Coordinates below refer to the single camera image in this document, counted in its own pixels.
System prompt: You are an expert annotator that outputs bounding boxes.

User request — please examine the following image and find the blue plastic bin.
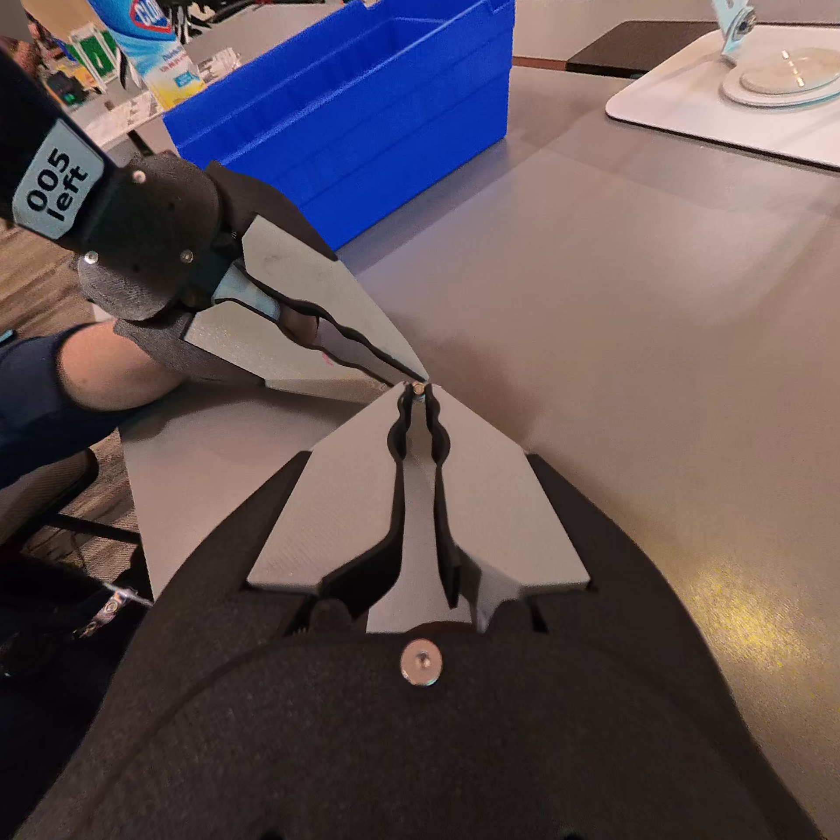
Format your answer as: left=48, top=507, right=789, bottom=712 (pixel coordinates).
left=163, top=0, right=516, bottom=252

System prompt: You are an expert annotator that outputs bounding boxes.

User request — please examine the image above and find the black desk pad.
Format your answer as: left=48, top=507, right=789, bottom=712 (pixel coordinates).
left=566, top=20, right=719, bottom=76

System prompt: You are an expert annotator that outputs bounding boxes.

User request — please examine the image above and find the black office chair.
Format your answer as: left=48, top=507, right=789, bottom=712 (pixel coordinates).
left=0, top=449, right=142, bottom=546

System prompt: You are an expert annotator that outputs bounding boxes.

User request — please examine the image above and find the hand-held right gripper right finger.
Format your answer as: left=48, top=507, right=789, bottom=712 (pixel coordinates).
left=424, top=383, right=593, bottom=632

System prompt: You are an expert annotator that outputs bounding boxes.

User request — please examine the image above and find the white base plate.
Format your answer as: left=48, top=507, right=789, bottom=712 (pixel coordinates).
left=605, top=0, right=840, bottom=168

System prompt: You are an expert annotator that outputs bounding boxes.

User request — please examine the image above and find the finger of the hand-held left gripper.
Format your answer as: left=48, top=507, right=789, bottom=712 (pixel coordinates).
left=241, top=215, right=431, bottom=386
left=182, top=302, right=400, bottom=404

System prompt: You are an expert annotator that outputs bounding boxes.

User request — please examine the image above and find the green white card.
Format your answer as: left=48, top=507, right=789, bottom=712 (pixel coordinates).
left=69, top=23, right=122, bottom=93

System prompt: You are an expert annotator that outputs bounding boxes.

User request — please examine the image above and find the person's left forearm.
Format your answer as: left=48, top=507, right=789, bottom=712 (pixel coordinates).
left=0, top=325, right=89, bottom=490

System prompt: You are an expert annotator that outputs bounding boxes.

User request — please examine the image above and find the person's left hand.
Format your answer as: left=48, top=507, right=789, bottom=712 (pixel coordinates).
left=82, top=307, right=332, bottom=413

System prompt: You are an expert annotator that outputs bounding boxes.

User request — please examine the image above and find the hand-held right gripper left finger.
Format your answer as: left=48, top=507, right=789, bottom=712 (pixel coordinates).
left=246, top=385, right=412, bottom=621

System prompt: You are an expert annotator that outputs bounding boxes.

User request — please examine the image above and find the disinfectant wipes canister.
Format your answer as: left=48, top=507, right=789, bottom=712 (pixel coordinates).
left=88, top=0, right=207, bottom=109

